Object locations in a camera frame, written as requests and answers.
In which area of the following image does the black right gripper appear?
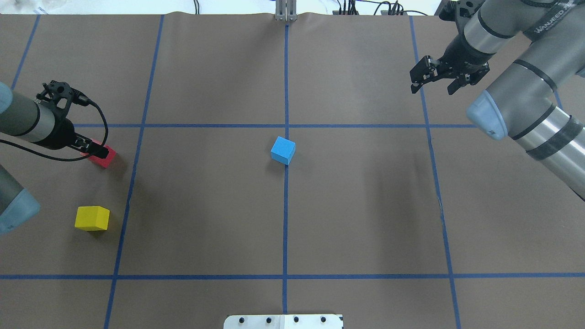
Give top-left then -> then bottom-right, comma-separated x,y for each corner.
409,35 -> 492,95

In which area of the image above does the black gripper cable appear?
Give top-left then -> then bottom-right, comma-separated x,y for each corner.
0,89 -> 109,162

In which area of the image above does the blue block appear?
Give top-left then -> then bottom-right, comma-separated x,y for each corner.
270,137 -> 296,166

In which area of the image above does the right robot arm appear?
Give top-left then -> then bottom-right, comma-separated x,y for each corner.
440,0 -> 584,198

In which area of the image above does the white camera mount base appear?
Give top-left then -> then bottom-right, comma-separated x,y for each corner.
223,314 -> 344,329

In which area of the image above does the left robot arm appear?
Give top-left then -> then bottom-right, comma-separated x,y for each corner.
1,63 -> 431,198

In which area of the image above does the red block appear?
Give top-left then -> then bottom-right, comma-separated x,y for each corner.
86,144 -> 117,169

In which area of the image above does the yellow block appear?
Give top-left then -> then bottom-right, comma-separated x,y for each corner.
74,206 -> 110,231

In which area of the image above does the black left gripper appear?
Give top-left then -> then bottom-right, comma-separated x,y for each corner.
43,108 -> 109,158

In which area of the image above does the aluminium frame post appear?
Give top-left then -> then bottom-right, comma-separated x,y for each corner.
274,0 -> 298,23

